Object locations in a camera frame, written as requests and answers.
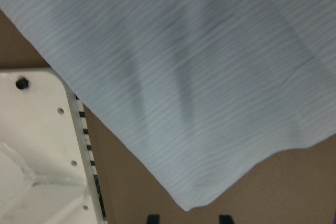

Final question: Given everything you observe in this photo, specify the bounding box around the light blue button shirt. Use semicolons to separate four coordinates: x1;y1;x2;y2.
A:
1;0;335;211

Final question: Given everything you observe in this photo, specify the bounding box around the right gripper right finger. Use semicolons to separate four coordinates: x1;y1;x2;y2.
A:
219;215;235;224

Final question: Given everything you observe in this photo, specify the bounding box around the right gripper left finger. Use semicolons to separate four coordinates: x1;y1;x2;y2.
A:
146;214;160;224

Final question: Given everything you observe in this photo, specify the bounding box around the white central pedestal column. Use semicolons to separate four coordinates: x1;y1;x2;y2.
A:
1;68;106;223

